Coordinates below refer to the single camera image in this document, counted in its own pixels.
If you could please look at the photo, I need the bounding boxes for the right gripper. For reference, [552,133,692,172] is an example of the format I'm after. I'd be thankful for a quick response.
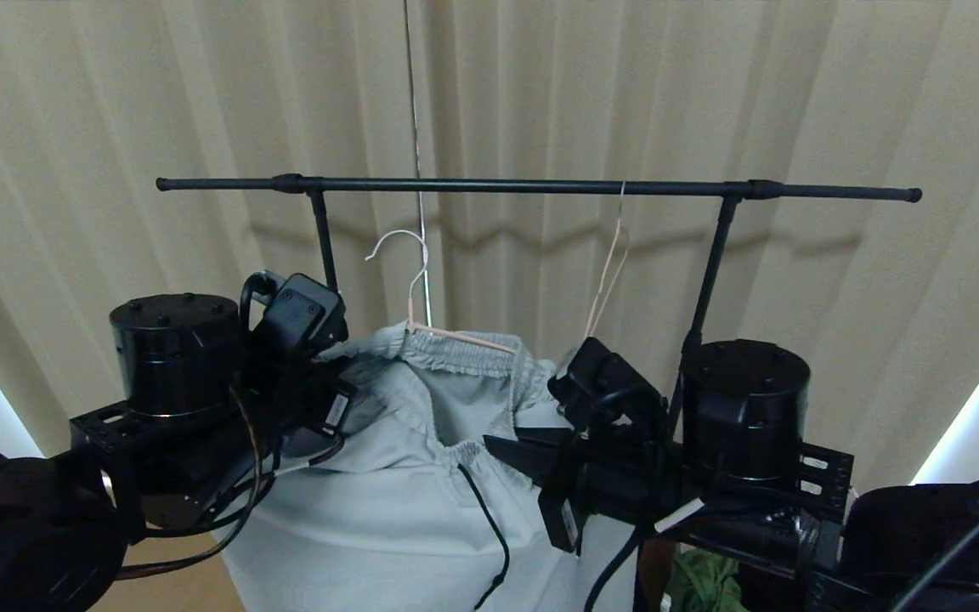
[483,432,696,555]

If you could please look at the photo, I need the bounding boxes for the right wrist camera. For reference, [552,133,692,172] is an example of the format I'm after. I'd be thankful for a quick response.
[547,337,669,436]

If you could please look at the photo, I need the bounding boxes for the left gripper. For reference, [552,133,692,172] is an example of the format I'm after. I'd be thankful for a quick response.
[144,381,360,530]

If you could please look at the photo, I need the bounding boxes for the pale grey shorts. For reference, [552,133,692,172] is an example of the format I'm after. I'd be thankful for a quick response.
[218,321,652,612]

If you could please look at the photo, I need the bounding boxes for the green garment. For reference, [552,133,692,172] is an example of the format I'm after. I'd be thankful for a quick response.
[668,551,750,612]

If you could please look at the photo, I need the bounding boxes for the black clothes rack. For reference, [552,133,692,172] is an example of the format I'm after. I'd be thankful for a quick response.
[156,174,922,612]

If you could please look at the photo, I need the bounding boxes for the pink clothes hanger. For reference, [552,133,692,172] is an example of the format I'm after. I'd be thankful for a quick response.
[583,181,631,341]
[365,229,518,354]

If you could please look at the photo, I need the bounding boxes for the beige curtain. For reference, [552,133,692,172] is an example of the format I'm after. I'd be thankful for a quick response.
[0,0,979,494]

